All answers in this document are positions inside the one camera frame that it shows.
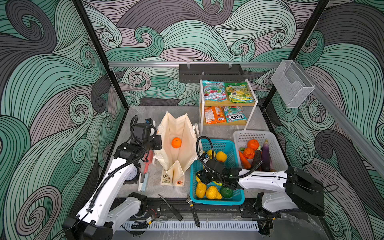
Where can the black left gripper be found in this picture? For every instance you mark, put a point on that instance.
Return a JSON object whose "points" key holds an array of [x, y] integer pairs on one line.
{"points": [[156, 138]]}

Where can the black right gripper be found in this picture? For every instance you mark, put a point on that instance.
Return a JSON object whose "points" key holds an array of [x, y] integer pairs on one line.
{"points": [[202, 175]]}

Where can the orange tangerine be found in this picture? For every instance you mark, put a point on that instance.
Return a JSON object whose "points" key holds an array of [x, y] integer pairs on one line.
{"points": [[176, 143]]}

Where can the cream floral tote bag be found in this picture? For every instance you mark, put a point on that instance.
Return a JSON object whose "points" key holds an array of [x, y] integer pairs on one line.
{"points": [[176, 162]]}

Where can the pink green candy bag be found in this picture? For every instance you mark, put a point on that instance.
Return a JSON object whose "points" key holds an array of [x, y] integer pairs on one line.
{"points": [[214, 91]]}

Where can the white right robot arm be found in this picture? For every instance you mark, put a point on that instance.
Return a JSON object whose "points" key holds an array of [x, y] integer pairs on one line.
{"points": [[290, 189]]}

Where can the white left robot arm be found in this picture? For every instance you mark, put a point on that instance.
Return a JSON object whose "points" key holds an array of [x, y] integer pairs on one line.
{"points": [[97, 220]]}

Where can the orange Fox's candy bag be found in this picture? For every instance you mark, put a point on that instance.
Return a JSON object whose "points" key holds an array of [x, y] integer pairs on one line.
{"points": [[214, 115]]}

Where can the teal Fox's candy bag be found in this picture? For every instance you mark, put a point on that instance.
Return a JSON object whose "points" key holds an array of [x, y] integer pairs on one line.
{"points": [[234, 114]]}

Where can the yellow green candy bag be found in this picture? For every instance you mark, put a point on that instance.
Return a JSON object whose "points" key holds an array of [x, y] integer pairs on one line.
{"points": [[239, 93]]}

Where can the teal plastic basket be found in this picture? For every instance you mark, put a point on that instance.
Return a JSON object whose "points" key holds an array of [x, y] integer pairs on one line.
{"points": [[228, 147]]}

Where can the yellow starfruit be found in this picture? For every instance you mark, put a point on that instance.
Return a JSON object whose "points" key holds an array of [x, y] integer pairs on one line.
{"points": [[201, 190]]}

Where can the large yellow pear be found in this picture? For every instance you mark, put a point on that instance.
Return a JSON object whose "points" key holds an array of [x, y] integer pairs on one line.
{"points": [[212, 193]]}

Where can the yellow orange peach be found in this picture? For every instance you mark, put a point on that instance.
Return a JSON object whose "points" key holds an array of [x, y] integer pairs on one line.
{"points": [[221, 156]]}

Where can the green avocado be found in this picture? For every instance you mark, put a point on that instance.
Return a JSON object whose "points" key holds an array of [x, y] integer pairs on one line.
{"points": [[226, 192]]}

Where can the black adjustable wrench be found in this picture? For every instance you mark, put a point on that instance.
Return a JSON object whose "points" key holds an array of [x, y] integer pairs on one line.
{"points": [[193, 210]]}

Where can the black alarm clock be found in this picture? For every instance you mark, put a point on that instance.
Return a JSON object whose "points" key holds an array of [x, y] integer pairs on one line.
{"points": [[132, 177]]}

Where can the orange carrot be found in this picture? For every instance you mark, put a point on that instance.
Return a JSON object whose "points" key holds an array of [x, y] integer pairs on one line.
{"points": [[244, 161]]}

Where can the red orange bell pepper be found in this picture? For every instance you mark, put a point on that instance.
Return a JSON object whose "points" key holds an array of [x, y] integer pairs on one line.
{"points": [[249, 153]]}

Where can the dark green cucumber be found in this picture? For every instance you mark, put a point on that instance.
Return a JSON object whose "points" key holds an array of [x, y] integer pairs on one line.
{"points": [[257, 160]]}

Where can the orange tomato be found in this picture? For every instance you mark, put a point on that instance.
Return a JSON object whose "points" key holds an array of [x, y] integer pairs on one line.
{"points": [[253, 144]]}

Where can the purple eggplant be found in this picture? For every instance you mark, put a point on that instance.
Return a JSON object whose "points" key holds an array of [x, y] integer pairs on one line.
{"points": [[265, 157]]}

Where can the white plastic basket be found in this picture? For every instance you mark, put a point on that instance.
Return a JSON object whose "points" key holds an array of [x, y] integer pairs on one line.
{"points": [[277, 159]]}

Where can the white wooden shelf rack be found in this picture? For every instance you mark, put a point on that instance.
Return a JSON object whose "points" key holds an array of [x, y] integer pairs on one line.
{"points": [[203, 103]]}

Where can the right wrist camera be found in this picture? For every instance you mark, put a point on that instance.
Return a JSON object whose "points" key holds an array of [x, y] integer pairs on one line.
{"points": [[205, 157]]}

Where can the pink handled brush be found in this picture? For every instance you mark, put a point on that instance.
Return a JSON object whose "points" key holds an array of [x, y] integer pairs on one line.
{"points": [[144, 177]]}

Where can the white slotted cable duct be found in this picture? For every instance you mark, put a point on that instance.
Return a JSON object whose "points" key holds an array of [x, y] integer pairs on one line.
{"points": [[204, 226]]}

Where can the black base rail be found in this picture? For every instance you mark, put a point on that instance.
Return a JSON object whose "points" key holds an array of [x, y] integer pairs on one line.
{"points": [[160, 209]]}

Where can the black wall tray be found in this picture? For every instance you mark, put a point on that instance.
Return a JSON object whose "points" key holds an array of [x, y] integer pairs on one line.
{"points": [[193, 73]]}

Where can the clear acrylic wall holder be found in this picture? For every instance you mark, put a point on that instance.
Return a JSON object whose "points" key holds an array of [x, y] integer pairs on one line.
{"points": [[292, 83]]}

